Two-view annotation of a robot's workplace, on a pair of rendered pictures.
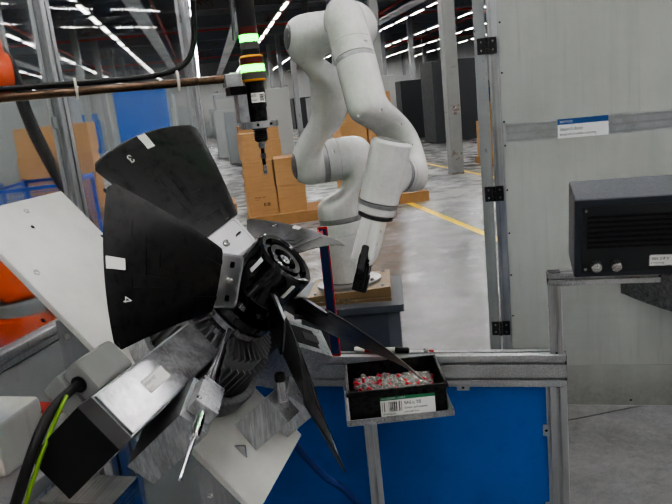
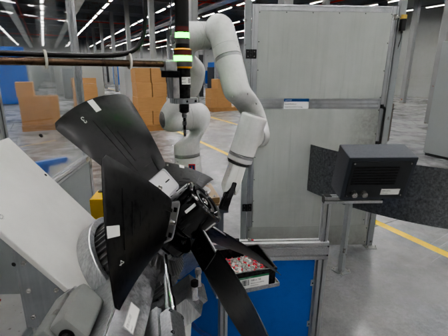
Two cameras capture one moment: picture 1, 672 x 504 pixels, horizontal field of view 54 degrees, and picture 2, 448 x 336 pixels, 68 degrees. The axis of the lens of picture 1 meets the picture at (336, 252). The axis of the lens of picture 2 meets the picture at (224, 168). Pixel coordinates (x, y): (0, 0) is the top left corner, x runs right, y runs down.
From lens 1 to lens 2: 0.48 m
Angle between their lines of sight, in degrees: 18
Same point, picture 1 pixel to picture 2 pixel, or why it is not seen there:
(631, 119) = (319, 102)
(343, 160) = (194, 118)
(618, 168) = (311, 127)
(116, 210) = (111, 181)
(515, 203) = not seen: hidden behind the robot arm
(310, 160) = (175, 117)
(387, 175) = (253, 138)
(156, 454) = not seen: outside the picture
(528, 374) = (307, 253)
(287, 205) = not seen: hidden behind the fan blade
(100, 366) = (83, 314)
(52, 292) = (17, 234)
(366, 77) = (239, 71)
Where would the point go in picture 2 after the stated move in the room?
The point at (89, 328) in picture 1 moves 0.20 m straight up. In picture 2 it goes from (51, 262) to (36, 167)
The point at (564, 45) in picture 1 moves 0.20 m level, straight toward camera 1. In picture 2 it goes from (291, 59) to (295, 58)
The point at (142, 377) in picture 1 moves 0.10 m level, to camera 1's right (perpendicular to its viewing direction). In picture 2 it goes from (123, 320) to (183, 308)
